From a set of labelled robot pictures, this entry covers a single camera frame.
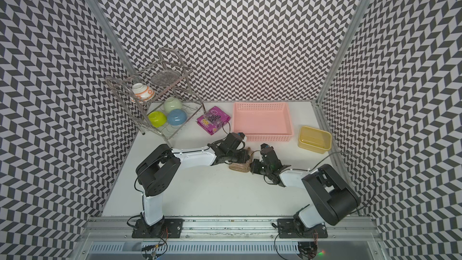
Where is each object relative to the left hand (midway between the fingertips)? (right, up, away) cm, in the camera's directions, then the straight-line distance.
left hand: (249, 159), depth 90 cm
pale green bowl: (-45, +30, +16) cm, 57 cm away
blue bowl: (-40, +22, +8) cm, 46 cm away
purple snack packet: (-20, +20, +14) cm, 32 cm away
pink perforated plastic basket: (+9, +19, +18) cm, 28 cm away
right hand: (0, -5, +1) cm, 5 cm away
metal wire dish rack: (-42, +31, -7) cm, 53 cm away
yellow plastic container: (+37, +9, +10) cm, 40 cm away
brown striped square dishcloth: (-3, -3, -3) cm, 5 cm away
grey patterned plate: (-49, +45, +16) cm, 69 cm away
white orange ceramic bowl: (-48, +32, -11) cm, 59 cm away
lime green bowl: (-50, +21, +8) cm, 55 cm away
